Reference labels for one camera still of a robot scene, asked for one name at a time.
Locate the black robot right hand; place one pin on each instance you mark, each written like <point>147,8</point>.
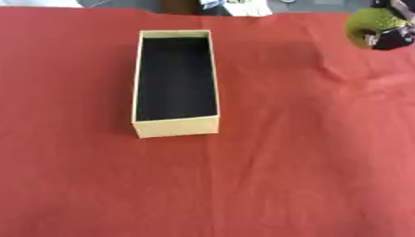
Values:
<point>393,38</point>

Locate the tan cardboard box black inside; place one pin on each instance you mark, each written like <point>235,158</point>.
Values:
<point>175,126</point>

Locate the green round toy fruit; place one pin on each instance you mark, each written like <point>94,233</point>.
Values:
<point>373,23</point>

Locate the person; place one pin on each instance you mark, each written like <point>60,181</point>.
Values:
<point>237,6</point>

